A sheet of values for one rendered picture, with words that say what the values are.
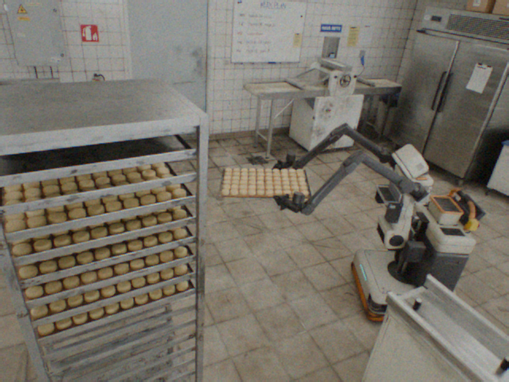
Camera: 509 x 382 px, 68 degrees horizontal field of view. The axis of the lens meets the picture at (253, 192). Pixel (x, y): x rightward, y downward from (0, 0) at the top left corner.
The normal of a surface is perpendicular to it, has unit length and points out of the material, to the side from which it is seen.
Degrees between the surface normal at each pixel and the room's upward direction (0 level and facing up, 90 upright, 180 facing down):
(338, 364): 0
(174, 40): 90
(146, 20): 90
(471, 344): 0
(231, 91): 90
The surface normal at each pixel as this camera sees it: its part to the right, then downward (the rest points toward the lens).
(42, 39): 0.42, 0.48
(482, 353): 0.08, -0.86
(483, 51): -0.90, 0.14
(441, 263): 0.00, 0.50
